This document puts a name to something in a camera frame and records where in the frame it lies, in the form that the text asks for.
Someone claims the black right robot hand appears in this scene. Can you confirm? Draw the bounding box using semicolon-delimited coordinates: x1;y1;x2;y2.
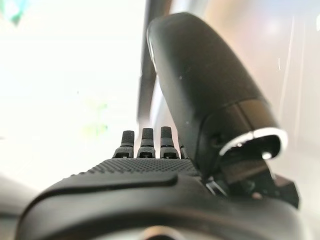
18;11;305;240

